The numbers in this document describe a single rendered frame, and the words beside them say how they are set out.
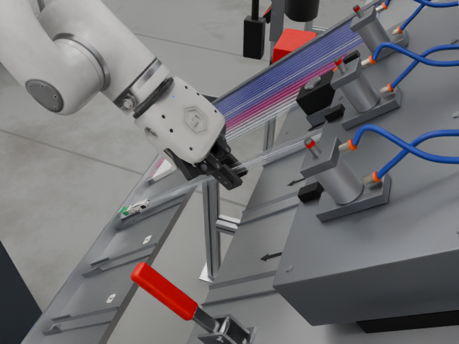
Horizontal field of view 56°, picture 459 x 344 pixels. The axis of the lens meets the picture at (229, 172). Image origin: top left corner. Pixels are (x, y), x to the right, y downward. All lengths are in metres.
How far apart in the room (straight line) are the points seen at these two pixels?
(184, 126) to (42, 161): 1.69
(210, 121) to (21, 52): 0.25
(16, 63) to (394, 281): 0.43
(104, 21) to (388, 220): 0.42
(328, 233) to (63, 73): 0.34
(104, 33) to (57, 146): 1.75
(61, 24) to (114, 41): 0.06
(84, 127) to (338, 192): 2.14
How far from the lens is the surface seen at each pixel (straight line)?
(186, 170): 0.59
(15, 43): 0.52
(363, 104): 0.38
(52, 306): 0.79
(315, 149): 0.28
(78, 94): 0.53
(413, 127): 0.34
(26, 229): 1.95
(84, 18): 0.57
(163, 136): 0.57
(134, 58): 0.57
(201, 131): 0.59
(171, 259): 1.70
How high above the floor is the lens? 1.37
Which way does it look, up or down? 43 degrees down
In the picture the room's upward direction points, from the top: straight up
